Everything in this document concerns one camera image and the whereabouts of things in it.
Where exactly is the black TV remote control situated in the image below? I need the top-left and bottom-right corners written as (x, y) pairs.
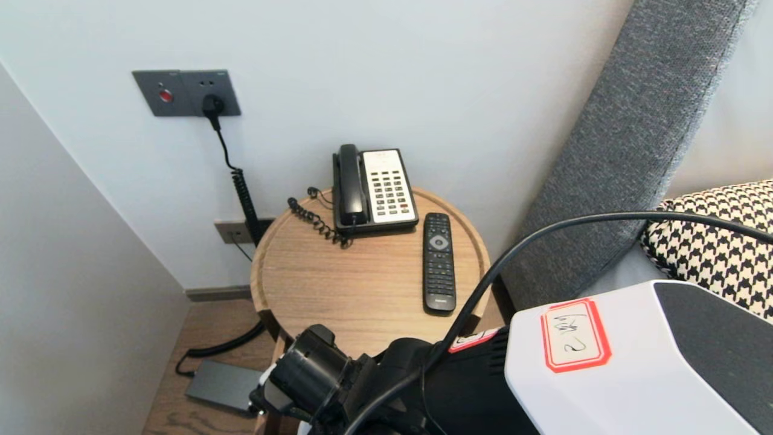
top-left (422, 212), bottom-right (457, 315)

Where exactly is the curved wooden table drawer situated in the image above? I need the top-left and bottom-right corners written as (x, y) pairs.
top-left (254, 335), bottom-right (303, 435)

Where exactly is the black and white desk telephone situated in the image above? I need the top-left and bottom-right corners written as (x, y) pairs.
top-left (332, 148), bottom-right (420, 235)

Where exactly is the black telephone handset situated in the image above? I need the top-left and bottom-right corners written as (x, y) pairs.
top-left (337, 144), bottom-right (369, 227)

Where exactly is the round wooden side table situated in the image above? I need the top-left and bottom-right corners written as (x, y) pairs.
top-left (249, 186), bottom-right (493, 357)

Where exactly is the wooden skirting board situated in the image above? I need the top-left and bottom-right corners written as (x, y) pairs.
top-left (184, 285), bottom-right (254, 303)

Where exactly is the black power plug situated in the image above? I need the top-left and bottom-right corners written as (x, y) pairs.
top-left (201, 94), bottom-right (225, 131)

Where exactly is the grey power adapter box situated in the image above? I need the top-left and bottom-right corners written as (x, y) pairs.
top-left (185, 360), bottom-right (266, 414)

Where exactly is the white bed sheet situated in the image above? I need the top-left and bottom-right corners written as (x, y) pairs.
top-left (579, 245), bottom-right (672, 298)

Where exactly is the grey fabric bed headboard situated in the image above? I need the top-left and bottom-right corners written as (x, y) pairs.
top-left (501, 0), bottom-right (759, 312)

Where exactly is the black white houndstooth pillow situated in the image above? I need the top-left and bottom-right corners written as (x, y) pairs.
top-left (640, 179), bottom-right (773, 322)

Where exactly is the black coiled handset cord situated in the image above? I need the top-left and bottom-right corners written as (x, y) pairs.
top-left (287, 196), bottom-right (352, 248)

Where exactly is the thin black telephone wire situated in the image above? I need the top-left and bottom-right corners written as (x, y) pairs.
top-left (229, 186), bottom-right (334, 262)

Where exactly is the black coiled power cable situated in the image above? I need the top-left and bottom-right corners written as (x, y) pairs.
top-left (175, 112), bottom-right (268, 378)

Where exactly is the beige wall data socket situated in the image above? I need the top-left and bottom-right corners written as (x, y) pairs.
top-left (214, 220), bottom-right (255, 245)

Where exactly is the grey wall power socket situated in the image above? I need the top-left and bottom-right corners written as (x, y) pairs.
top-left (181, 69), bottom-right (242, 117)

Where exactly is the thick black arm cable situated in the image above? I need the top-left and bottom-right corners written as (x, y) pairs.
top-left (344, 210), bottom-right (773, 435)

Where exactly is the grey wall plate red button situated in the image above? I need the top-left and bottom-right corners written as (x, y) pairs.
top-left (132, 71), bottom-right (185, 118)

